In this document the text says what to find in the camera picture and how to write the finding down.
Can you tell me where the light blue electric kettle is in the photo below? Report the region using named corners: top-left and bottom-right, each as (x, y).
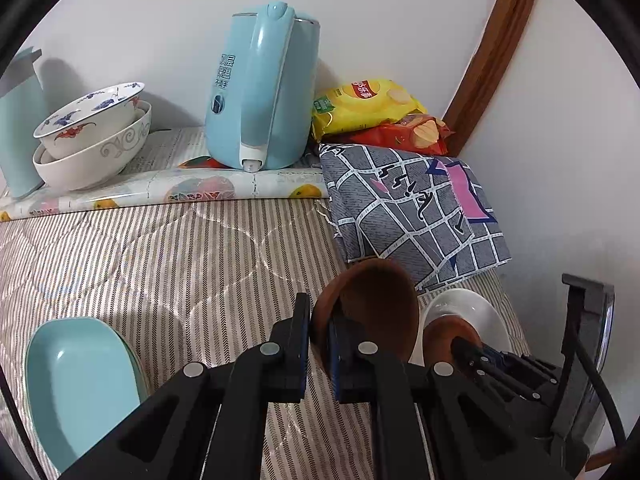
top-left (204, 2), bottom-right (321, 173)

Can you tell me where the blue and red patterned bowl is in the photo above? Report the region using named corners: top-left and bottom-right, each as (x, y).
top-left (33, 81), bottom-right (146, 161)

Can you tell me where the floral oilcloth mat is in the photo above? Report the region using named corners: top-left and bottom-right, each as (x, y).
top-left (0, 126), bottom-right (331, 222)

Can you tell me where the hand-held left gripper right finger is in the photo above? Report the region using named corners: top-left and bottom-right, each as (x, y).
top-left (327, 317), bottom-right (571, 480)

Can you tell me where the grey patterned cloth bag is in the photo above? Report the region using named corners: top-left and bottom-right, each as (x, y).
top-left (318, 142), bottom-right (512, 295)

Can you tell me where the red chips bag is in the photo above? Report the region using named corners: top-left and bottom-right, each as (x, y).
top-left (320, 114), bottom-right (455, 157)

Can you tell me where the wooden door frame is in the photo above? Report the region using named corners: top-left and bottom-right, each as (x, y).
top-left (442, 0), bottom-right (543, 156)

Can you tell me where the white bowl with grey scrolls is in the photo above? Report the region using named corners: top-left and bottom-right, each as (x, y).
top-left (32, 101), bottom-right (152, 191)

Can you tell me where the large white bowl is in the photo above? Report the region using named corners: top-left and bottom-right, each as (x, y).
top-left (410, 287), bottom-right (512, 368)

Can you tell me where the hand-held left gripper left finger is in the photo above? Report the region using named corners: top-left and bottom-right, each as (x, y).
top-left (60, 292), bottom-right (313, 480)

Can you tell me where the light blue thermos jug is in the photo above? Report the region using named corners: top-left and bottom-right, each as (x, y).
top-left (0, 47), bottom-right (46, 199)

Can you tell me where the black cable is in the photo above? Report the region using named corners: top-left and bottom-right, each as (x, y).
top-left (574, 330), bottom-right (626, 448)

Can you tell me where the blue plate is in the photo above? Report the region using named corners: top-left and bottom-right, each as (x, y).
top-left (24, 317), bottom-right (146, 476)

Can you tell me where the small brown bowl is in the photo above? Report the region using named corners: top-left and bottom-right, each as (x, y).
top-left (311, 258), bottom-right (420, 376)
top-left (424, 315), bottom-right (483, 368)

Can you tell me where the yellow chips bag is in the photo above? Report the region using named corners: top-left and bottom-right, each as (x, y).
top-left (312, 78), bottom-right (428, 142)

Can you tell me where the green plate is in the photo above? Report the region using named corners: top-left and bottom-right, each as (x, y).
top-left (112, 330), bottom-right (151, 406)

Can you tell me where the striped quilted tablecloth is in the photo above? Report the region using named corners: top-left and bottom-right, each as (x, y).
top-left (0, 197), bottom-right (531, 480)

